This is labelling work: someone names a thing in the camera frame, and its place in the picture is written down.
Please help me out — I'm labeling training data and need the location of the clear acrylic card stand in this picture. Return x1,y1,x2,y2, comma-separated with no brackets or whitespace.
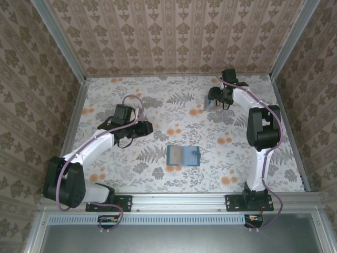
204,96,221,112

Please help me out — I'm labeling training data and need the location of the blue card holder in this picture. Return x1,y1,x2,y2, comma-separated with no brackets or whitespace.
166,144,202,167

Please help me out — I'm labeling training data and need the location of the floral table cover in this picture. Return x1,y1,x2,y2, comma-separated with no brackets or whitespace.
56,76,308,193

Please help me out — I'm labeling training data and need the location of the black controller board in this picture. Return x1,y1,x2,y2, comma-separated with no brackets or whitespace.
244,213,264,228
97,215,120,229

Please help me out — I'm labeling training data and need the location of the grey metal panel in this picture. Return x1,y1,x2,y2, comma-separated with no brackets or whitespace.
41,223,321,253

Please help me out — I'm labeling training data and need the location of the thin black left gripper cable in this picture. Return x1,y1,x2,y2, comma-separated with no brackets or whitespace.
116,137,134,150

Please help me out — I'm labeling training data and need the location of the aluminium frame rail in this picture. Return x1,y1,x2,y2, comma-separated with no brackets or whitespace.
39,192,323,211
49,77,91,194
85,74,272,79
271,76,311,193

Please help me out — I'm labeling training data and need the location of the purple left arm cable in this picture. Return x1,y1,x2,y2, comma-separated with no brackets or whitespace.
57,95,145,234

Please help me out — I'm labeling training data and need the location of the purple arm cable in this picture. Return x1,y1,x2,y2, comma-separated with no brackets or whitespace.
57,95,145,234
216,75,284,232

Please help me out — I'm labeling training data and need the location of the aluminium frame post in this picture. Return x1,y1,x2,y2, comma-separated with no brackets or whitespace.
270,0,315,80
33,0,87,82

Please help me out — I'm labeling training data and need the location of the grey slotted cable duct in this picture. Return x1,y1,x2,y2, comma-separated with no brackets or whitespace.
48,213,264,226

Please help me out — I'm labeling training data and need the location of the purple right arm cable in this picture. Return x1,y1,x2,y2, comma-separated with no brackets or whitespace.
216,75,284,232

